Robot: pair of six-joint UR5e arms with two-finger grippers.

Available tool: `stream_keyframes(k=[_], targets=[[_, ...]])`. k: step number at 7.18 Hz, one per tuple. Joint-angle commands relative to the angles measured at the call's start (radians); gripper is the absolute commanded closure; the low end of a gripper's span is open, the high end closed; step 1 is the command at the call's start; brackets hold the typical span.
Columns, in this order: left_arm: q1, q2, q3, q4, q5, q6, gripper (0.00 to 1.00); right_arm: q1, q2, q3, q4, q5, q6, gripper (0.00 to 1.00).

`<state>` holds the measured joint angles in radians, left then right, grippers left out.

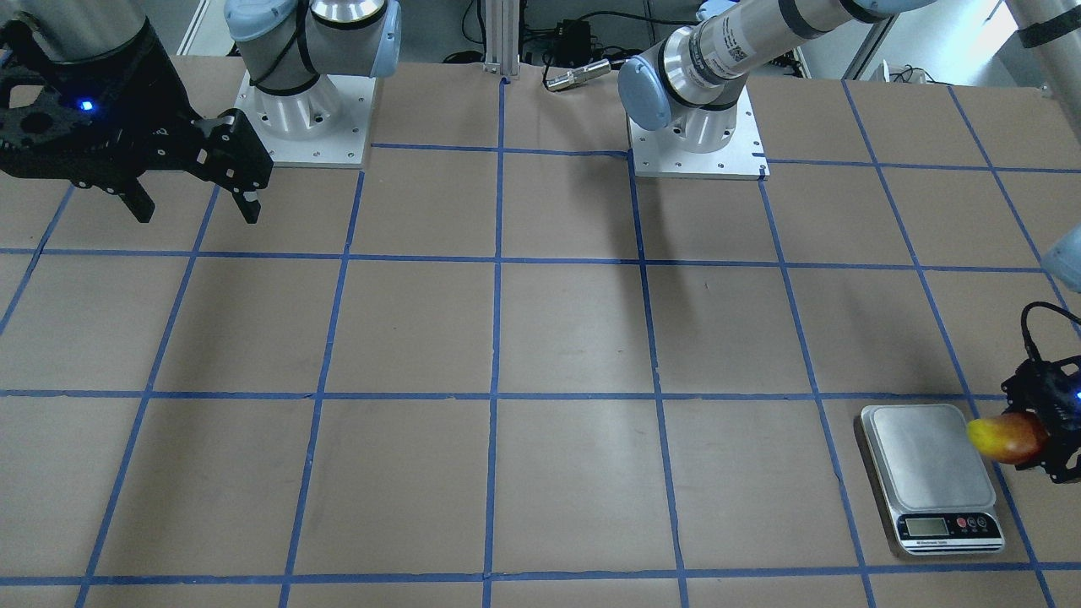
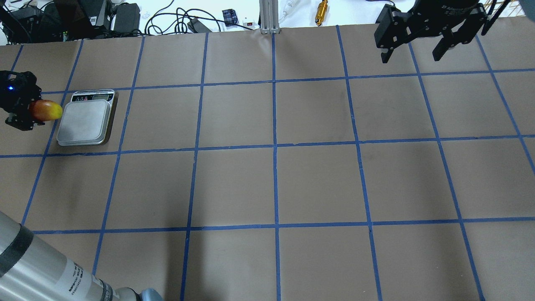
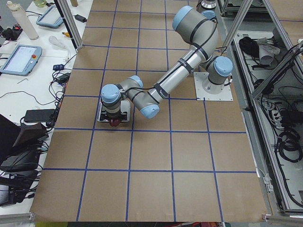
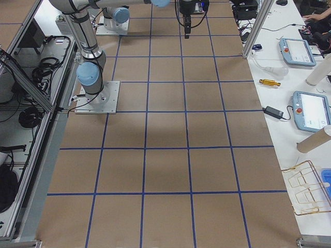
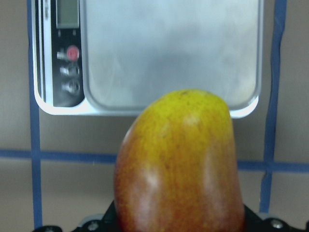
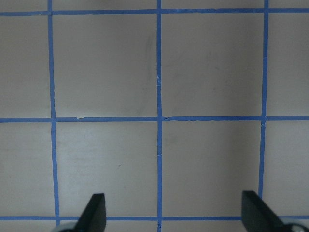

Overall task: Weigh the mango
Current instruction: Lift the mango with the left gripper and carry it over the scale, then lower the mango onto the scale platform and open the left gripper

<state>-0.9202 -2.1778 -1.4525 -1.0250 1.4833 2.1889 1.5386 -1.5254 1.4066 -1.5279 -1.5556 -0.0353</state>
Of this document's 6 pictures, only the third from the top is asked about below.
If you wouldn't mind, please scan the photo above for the clear light bulb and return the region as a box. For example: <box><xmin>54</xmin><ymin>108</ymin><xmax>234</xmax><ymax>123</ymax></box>
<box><xmin>48</xmin><ymin>36</ymin><xmax>66</xmax><ymax>49</ymax></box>

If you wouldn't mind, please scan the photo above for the near blue teach pendant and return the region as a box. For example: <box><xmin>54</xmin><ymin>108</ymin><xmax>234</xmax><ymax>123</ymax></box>
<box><xmin>0</xmin><ymin>44</ymin><xmax>42</xmax><ymax>76</ymax></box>

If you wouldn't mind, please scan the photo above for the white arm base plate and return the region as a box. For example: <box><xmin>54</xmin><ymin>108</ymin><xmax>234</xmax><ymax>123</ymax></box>
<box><xmin>194</xmin><ymin>72</ymin><xmax>233</xmax><ymax>101</ymax></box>

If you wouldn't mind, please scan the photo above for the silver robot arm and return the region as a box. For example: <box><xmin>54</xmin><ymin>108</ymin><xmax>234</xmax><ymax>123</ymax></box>
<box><xmin>97</xmin><ymin>5</ymin><xmax>233</xmax><ymax>127</ymax></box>
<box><xmin>196</xmin><ymin>0</ymin><xmax>217</xmax><ymax>18</ymax></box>

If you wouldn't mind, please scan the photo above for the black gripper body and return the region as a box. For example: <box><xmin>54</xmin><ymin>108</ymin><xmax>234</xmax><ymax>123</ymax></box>
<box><xmin>99</xmin><ymin>111</ymin><xmax>127</xmax><ymax>121</ymax></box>

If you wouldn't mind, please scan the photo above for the red yellow mango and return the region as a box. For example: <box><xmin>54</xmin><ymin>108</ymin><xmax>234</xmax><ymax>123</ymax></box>
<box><xmin>109</xmin><ymin>119</ymin><xmax>121</xmax><ymax>127</ymax></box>

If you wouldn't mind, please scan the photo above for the gold metal cylinder tool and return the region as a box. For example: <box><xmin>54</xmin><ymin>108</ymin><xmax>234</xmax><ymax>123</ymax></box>
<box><xmin>62</xmin><ymin>32</ymin><xmax>71</xmax><ymax>38</ymax></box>

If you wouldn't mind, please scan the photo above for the far cardboard tube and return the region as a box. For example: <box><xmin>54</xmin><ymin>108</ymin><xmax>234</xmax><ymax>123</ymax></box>
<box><xmin>6</xmin><ymin>1</ymin><xmax>39</xmax><ymax>40</ymax></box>

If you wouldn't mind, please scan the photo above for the black laptop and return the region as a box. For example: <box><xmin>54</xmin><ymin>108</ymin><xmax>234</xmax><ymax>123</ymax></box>
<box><xmin>0</xmin><ymin>115</ymin><xmax>48</xmax><ymax>173</ymax></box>

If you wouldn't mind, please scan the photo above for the blue teach pendant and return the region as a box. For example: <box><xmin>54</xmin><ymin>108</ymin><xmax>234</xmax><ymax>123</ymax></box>
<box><xmin>0</xmin><ymin>44</ymin><xmax>42</xmax><ymax>76</ymax></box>
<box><xmin>36</xmin><ymin>6</ymin><xmax>63</xmax><ymax>28</ymax></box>

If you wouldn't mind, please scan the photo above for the aluminium frame post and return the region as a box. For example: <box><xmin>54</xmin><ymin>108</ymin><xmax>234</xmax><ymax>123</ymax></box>
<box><xmin>54</xmin><ymin>0</ymin><xmax>83</xmax><ymax>50</ymax></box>

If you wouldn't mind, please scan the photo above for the black power adapter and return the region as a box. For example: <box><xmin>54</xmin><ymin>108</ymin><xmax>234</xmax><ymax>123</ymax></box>
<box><xmin>74</xmin><ymin>14</ymin><xmax>87</xmax><ymax>23</ymax></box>

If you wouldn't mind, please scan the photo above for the cardboard tube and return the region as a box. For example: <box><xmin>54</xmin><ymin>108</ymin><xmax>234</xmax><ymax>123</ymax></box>
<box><xmin>6</xmin><ymin>1</ymin><xmax>39</xmax><ymax>40</ymax></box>
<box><xmin>70</xmin><ymin>0</ymin><xmax>79</xmax><ymax>7</ymax></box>

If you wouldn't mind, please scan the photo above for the near cardboard tube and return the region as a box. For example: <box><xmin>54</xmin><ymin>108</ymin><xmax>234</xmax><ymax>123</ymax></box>
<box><xmin>70</xmin><ymin>0</ymin><xmax>79</xmax><ymax>7</ymax></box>

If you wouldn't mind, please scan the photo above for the far blue teach pendant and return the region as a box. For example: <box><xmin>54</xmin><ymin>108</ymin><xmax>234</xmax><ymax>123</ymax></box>
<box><xmin>36</xmin><ymin>6</ymin><xmax>63</xmax><ymax>28</ymax></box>

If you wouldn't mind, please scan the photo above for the silver digital kitchen scale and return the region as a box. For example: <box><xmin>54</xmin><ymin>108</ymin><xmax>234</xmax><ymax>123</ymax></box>
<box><xmin>97</xmin><ymin>99</ymin><xmax>131</xmax><ymax>123</ymax></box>

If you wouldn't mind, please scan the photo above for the small blue device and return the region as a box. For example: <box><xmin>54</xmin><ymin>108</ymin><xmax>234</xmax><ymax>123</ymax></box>
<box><xmin>53</xmin><ymin>64</ymin><xmax>64</xmax><ymax>71</ymax></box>

